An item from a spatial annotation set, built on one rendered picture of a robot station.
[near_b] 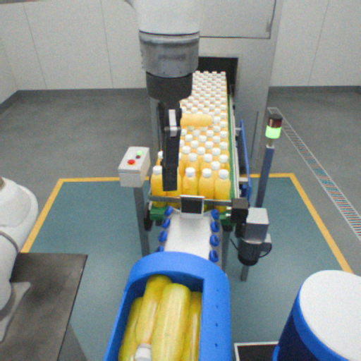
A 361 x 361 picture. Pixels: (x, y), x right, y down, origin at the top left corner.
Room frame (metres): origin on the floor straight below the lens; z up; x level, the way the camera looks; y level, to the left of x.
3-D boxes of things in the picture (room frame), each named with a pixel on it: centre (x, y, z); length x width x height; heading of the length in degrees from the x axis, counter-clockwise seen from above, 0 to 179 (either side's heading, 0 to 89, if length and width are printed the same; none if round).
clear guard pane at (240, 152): (1.52, -0.37, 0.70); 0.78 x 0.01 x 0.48; 174
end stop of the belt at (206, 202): (1.00, -0.04, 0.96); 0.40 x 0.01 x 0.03; 84
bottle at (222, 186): (1.03, -0.17, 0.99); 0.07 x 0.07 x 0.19
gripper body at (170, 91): (0.47, 0.03, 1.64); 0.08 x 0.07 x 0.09; 8
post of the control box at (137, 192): (1.16, 0.24, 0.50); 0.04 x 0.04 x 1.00; 84
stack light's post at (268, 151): (1.26, -0.43, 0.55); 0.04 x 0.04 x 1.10; 84
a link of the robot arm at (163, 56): (0.47, 0.02, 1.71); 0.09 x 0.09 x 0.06
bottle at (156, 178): (1.06, 0.12, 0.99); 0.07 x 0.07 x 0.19
